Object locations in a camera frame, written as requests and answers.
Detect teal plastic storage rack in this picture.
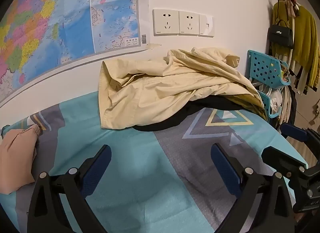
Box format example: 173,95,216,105
246,50,292,119

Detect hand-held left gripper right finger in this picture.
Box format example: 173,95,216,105
210,143,294,233

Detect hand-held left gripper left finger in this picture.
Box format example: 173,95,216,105
27,144,112,233

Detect folded pink garment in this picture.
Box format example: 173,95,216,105
0,125,42,195

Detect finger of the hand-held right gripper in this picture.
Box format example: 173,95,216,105
261,146,308,181
280,123,320,146

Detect pink hanging ornament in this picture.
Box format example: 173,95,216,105
282,0,300,17

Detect black handbag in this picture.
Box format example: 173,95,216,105
267,20,294,49

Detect hanging yellow-green sweater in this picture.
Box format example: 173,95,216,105
272,1,320,89

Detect white wall switch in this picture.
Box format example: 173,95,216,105
199,15,215,37

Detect colourful wall map poster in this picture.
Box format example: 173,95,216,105
0,0,150,109

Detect cream yellow shirt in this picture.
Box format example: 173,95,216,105
98,47,268,129

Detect teal and grey bedsheet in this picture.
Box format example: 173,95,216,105
0,90,308,233

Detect hanging beige clothes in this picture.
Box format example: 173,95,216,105
274,85,299,126

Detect black garment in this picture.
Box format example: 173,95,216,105
132,95,250,132

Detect white wall socket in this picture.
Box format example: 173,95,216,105
178,11,200,35
152,9,180,36

